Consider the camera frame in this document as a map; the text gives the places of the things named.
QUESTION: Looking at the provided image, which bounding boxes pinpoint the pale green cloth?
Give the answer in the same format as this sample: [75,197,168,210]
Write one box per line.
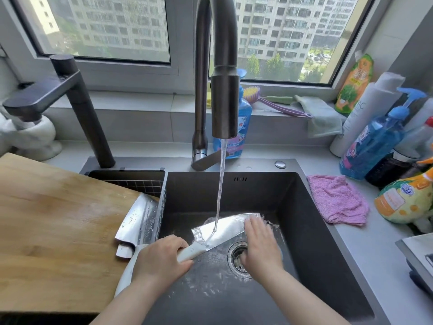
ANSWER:
[294,94,344,139]

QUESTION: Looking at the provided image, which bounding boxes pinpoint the green brush handle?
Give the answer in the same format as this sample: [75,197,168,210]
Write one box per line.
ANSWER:
[260,95,294,105]

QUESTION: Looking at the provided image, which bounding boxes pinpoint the blue pump bottle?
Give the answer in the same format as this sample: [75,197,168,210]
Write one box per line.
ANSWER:
[339,87,428,181]

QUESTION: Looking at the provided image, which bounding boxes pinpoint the dark steel kitchen sink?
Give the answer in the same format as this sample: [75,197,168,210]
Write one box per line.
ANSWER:
[79,156,391,325]

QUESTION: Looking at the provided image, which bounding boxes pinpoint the white ceramic ornament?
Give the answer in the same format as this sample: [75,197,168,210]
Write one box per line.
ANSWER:
[0,106,63,162]

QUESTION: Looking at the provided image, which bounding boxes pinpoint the stream of running water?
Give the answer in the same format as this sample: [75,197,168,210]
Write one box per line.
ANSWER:
[210,138,228,234]

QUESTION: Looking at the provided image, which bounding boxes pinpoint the person's right hand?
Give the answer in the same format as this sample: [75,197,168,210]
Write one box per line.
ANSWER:
[240,216,285,277]

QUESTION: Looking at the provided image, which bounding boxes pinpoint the pink dish cloth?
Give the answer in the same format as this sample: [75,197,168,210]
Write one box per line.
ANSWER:
[307,175,371,227]

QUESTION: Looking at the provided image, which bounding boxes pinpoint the grey stove edge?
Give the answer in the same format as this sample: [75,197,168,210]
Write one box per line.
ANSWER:
[395,233,433,299]

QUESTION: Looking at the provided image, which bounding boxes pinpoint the orange and green bottle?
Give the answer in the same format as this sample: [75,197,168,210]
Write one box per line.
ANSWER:
[334,50,375,115]

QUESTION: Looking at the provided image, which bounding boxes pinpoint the broad white-handled steel cleaver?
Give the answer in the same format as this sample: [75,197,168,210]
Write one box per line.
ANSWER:
[114,193,160,299]

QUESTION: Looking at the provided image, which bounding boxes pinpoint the person's left hand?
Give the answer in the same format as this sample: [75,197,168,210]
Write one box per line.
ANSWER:
[132,235,195,289]

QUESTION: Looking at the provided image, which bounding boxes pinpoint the dark sink drain basket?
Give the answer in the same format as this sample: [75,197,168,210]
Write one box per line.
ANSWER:
[84,169,168,241]

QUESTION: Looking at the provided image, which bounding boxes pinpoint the dark glass bottle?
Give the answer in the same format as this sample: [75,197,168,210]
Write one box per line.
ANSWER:
[365,149,421,189]

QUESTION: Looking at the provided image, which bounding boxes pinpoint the blue dish soap bottle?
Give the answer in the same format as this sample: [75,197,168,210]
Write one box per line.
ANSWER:
[212,68,253,160]

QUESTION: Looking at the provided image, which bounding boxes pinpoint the person's left forearm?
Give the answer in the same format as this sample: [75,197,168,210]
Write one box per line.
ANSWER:
[89,274,170,325]

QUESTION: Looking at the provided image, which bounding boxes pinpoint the dark angular faucet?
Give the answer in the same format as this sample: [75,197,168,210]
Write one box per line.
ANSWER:
[2,54,116,169]

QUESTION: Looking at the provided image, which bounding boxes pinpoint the tall curved grey faucet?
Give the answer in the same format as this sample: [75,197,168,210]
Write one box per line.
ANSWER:
[191,0,241,172]

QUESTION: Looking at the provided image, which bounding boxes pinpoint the purple dish brush yellow bristles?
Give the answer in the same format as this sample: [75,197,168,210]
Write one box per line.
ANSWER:
[242,85,312,119]

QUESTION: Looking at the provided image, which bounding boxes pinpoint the white spray bottle red cap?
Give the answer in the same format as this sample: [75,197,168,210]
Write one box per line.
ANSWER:
[393,97,433,160]

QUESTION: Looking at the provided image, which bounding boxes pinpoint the white window frame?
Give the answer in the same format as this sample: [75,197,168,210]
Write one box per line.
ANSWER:
[0,0,394,96]

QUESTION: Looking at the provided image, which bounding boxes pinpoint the person's right forearm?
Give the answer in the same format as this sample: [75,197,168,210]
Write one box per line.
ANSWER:
[255,265,352,325]

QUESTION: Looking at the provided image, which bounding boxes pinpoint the tall white cylinder bottle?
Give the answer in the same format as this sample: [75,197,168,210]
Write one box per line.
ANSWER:
[329,72,406,158]

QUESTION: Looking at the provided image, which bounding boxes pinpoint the wooden cutting board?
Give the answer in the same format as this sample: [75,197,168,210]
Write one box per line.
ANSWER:
[0,152,160,315]

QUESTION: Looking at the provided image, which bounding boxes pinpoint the yellow green spray bottle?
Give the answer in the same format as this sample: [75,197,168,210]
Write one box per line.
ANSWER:
[374,156,433,225]

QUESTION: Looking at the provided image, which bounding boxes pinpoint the round metal drain strainer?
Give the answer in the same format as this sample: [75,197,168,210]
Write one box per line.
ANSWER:
[227,241,253,280]

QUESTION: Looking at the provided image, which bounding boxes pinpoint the slim white-handled kitchen knife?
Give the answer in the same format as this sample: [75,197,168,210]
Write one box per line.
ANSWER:
[176,213,262,264]

